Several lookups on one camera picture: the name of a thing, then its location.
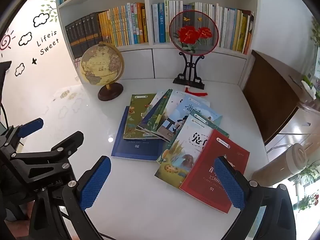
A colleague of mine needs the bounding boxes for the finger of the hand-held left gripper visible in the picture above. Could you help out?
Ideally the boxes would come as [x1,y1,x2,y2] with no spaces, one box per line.
[0,118,43,153]
[14,131,85,181]

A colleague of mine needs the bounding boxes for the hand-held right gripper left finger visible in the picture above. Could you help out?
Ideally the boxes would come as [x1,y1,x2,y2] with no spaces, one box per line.
[29,155,112,240]

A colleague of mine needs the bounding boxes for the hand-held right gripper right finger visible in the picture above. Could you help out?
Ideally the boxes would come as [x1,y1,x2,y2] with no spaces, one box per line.
[214,155,297,240]

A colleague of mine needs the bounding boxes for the red book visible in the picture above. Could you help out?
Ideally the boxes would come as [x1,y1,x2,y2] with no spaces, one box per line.
[179,129,250,214]

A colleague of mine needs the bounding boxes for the plain blue book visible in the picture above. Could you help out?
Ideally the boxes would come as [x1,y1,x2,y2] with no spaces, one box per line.
[111,106,164,161]

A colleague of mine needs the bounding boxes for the meadow rabbit picture book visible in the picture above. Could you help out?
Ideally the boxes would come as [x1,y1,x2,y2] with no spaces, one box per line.
[154,123,216,189]

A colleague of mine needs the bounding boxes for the olive green flower book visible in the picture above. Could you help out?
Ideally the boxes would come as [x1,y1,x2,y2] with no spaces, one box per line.
[123,94,160,140]

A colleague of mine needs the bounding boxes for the dark blue leafy book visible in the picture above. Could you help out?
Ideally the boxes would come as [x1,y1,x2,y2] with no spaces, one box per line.
[135,89,167,133]

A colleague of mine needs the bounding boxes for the light blue cartoon figures book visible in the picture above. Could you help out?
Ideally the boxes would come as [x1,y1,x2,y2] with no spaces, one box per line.
[156,102,223,142]

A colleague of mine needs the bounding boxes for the set of black books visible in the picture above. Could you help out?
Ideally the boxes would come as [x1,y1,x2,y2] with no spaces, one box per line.
[64,12,103,59]

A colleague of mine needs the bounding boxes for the row of yellow orange books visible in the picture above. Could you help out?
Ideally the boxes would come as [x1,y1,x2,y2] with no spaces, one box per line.
[98,2,148,47]

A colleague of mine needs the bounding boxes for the row of white blue books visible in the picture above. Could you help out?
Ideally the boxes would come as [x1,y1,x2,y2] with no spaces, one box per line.
[151,0,255,55]

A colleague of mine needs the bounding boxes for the cork sleeve cup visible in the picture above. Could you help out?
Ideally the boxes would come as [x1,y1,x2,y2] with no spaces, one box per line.
[251,142,315,188]

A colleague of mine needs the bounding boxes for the potted green plant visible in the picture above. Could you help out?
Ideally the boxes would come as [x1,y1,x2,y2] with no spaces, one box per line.
[291,160,320,213]

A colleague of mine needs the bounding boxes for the antique style desk globe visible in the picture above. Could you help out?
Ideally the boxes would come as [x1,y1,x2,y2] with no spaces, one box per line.
[80,41,125,102]

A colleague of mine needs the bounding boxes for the red tassel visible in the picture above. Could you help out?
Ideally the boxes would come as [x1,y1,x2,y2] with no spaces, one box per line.
[184,86,208,97]

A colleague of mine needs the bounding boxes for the brown wooden cabinet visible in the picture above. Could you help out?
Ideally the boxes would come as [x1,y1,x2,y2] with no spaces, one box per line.
[242,49,320,155]

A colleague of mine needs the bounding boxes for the white bookshelf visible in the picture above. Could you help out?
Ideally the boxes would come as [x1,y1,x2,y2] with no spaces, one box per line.
[54,0,259,85]

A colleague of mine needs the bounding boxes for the round embroidered fan on stand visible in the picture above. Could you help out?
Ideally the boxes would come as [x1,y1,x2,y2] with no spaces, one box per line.
[169,10,220,90]

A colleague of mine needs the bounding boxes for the black lettering wall sticker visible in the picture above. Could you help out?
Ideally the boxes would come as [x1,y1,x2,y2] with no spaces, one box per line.
[36,30,60,55]

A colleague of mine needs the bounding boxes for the red sun wall sticker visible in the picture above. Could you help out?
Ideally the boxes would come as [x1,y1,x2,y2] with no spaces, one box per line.
[0,29,17,55]

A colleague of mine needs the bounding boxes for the green tree wall sticker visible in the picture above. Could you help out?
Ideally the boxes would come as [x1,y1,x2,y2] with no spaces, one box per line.
[40,0,59,23]

